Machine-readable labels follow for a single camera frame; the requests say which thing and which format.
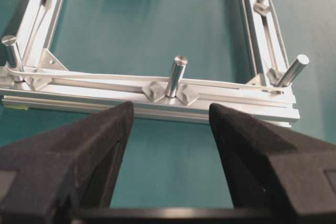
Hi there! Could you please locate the silver pin left side middle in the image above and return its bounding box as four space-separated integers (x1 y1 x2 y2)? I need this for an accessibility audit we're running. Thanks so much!
165 56 188 98

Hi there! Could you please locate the aluminium extrusion frame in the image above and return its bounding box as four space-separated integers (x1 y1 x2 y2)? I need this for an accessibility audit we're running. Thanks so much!
1 0 300 127

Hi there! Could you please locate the white ethernet cable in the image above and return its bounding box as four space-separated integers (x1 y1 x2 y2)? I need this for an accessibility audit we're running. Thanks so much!
5 0 289 95

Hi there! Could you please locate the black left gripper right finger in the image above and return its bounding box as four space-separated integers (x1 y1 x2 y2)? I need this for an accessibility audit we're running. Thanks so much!
209 103 335 223

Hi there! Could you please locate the silver pin far-left corner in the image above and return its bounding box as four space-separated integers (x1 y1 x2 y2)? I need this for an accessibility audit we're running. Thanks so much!
1 35 24 72

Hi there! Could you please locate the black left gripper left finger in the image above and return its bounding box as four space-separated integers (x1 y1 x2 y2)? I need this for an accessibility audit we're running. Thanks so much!
1 102 134 223

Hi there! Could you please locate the silver pin near-left corner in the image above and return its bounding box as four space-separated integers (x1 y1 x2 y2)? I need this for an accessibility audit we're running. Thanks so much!
275 54 310 87

